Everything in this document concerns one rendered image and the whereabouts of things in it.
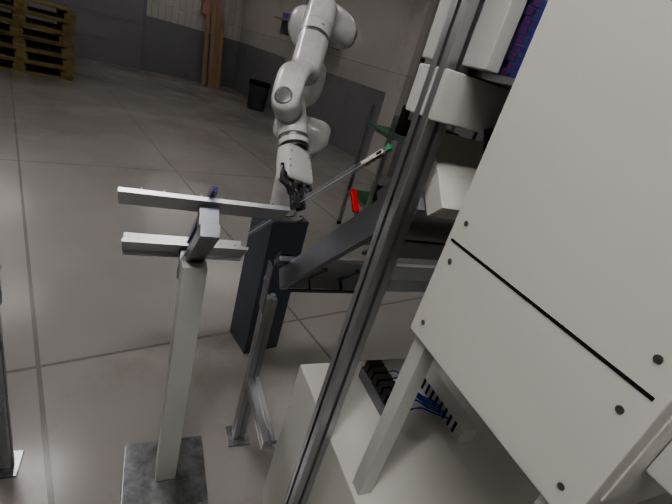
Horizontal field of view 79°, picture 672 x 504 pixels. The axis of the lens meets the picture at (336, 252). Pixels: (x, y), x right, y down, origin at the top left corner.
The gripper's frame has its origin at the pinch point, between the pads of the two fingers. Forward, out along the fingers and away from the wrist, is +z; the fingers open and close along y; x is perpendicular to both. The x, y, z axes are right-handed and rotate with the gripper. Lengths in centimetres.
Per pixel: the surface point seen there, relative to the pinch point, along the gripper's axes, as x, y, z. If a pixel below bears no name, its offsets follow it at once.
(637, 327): 66, 32, 39
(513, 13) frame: 62, 28, 0
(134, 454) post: -80, 1, 67
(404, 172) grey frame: 41.8, 22.5, 12.7
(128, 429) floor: -88, -1, 60
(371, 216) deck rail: 28.5, 11.3, 14.0
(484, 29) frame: 58, 27, -1
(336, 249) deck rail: 14.2, 4.2, 16.6
